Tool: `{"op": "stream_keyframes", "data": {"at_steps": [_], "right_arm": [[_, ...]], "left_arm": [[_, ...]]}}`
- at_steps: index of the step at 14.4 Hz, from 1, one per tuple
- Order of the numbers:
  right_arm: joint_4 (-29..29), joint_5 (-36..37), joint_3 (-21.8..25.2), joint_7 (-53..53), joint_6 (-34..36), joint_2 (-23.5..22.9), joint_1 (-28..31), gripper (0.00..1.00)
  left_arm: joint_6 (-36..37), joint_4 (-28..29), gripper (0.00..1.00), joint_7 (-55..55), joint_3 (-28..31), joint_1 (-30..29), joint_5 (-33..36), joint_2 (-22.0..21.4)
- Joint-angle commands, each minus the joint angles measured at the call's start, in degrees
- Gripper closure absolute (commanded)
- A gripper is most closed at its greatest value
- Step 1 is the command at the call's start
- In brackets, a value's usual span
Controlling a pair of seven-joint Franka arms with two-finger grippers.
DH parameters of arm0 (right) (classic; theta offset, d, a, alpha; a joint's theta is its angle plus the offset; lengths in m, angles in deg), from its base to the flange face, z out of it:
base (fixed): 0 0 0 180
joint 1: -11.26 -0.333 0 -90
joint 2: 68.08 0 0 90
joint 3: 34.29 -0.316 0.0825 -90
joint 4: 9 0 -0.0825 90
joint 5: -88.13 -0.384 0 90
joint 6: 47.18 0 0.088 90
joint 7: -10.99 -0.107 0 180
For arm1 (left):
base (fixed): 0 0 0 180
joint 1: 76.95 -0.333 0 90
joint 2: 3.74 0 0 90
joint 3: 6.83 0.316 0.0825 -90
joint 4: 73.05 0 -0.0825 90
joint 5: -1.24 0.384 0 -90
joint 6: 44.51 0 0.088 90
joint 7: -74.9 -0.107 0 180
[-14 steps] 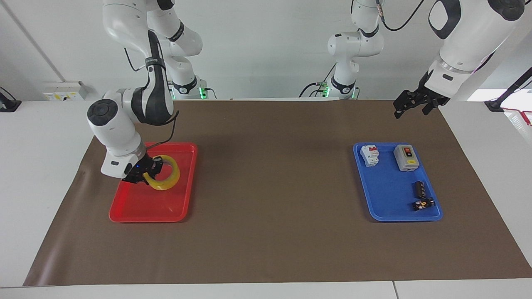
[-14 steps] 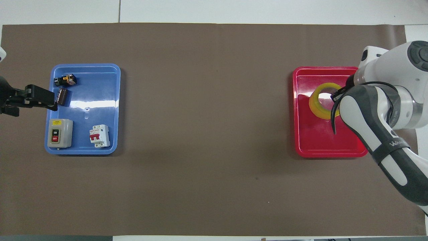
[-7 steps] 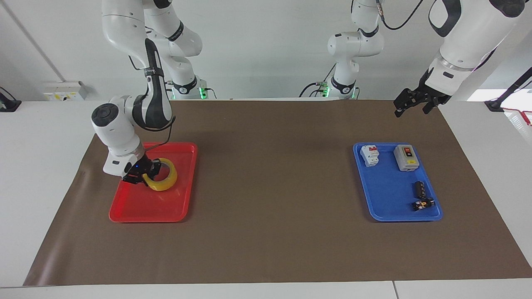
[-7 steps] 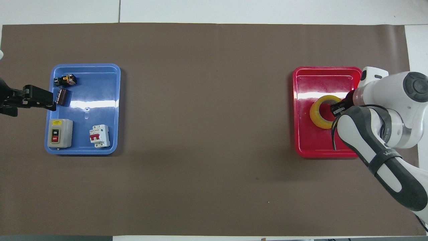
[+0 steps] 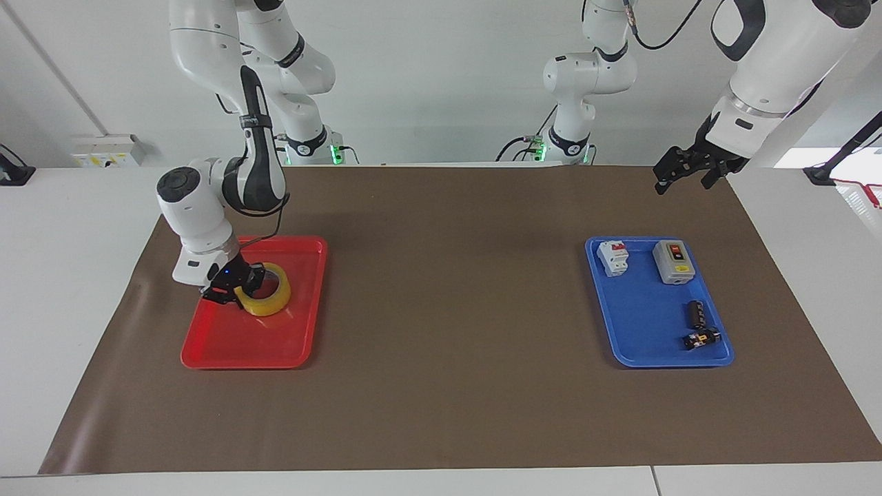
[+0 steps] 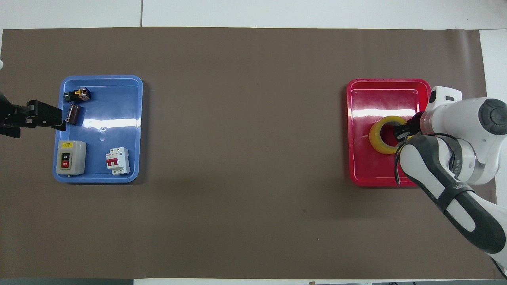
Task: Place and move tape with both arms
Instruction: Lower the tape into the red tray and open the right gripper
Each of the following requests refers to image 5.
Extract black cable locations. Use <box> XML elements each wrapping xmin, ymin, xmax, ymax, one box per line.
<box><xmin>495</xmin><ymin>135</ymin><xmax>546</xmax><ymax>163</ymax></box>
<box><xmin>622</xmin><ymin>0</ymin><xmax>704</xmax><ymax>52</ymax></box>
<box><xmin>231</xmin><ymin>155</ymin><xmax>292</xmax><ymax>250</ymax></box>

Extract yellow tape roll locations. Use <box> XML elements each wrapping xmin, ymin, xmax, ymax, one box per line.
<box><xmin>234</xmin><ymin>262</ymin><xmax>292</xmax><ymax>318</ymax></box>

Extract black stand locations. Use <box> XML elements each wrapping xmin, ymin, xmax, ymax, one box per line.
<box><xmin>802</xmin><ymin>110</ymin><xmax>882</xmax><ymax>187</ymax></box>
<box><xmin>0</xmin><ymin>143</ymin><xmax>37</xmax><ymax>187</ymax></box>

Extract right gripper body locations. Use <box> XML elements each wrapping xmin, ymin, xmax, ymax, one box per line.
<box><xmin>206</xmin><ymin>258</ymin><xmax>254</xmax><ymax>293</ymax></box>

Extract red plastic tray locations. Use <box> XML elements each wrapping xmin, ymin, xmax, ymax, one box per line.
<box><xmin>180</xmin><ymin>235</ymin><xmax>329</xmax><ymax>371</ymax></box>

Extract white circuit breaker red switches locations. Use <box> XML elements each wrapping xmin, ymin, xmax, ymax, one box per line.
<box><xmin>596</xmin><ymin>240</ymin><xmax>630</xmax><ymax>278</ymax></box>

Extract white wall socket box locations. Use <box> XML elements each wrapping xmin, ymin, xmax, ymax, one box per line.
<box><xmin>71</xmin><ymin>134</ymin><xmax>147</xmax><ymax>169</ymax></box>

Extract small black yellow part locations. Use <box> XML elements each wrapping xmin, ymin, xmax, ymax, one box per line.
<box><xmin>682</xmin><ymin>329</ymin><xmax>722</xmax><ymax>351</ymax></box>

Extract grey switch box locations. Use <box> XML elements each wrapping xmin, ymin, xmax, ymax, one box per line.
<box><xmin>652</xmin><ymin>239</ymin><xmax>694</xmax><ymax>286</ymax></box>

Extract blue plastic tray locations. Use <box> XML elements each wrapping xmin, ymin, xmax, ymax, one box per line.
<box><xmin>584</xmin><ymin>236</ymin><xmax>736</xmax><ymax>369</ymax></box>

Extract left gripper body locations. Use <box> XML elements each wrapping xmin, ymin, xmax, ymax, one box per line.
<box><xmin>689</xmin><ymin>114</ymin><xmax>750</xmax><ymax>174</ymax></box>

